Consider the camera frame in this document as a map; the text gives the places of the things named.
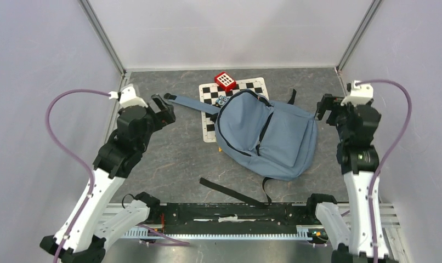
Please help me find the blue student backpack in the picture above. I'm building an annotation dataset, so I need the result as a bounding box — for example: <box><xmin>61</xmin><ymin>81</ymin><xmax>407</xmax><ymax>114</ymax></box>
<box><xmin>163</xmin><ymin>89</ymin><xmax>319</xmax><ymax>206</ymax></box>

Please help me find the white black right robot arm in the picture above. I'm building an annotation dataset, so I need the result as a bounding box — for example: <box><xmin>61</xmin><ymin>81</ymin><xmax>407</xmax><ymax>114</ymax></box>
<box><xmin>305</xmin><ymin>94</ymin><xmax>393</xmax><ymax>262</ymax></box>

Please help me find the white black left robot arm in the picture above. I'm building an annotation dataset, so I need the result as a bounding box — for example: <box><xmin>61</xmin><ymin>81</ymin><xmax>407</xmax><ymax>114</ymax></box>
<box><xmin>39</xmin><ymin>92</ymin><xmax>175</xmax><ymax>262</ymax></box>

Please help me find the black white checkerboard mat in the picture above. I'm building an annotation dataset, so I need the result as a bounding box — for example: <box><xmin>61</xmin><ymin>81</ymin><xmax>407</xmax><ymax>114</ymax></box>
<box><xmin>199</xmin><ymin>77</ymin><xmax>269</xmax><ymax>143</ymax></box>

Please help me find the blue owl eraser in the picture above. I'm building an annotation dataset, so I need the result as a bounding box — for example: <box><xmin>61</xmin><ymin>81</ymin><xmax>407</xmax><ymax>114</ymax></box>
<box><xmin>215</xmin><ymin>96</ymin><xmax>230</xmax><ymax>108</ymax></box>

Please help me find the red calculator toy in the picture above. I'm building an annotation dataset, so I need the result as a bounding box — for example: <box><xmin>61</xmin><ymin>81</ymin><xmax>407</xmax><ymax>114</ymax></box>
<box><xmin>214</xmin><ymin>71</ymin><xmax>237</xmax><ymax>92</ymax></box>

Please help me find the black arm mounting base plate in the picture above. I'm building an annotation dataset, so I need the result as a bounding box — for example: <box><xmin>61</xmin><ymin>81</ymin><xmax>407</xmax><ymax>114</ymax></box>
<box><xmin>142</xmin><ymin>203</ymin><xmax>322</xmax><ymax>235</ymax></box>

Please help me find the white slotted cable duct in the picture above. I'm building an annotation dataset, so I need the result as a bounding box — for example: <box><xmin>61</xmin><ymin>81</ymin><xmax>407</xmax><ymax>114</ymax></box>
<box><xmin>123</xmin><ymin>226</ymin><xmax>311</xmax><ymax>241</ymax></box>

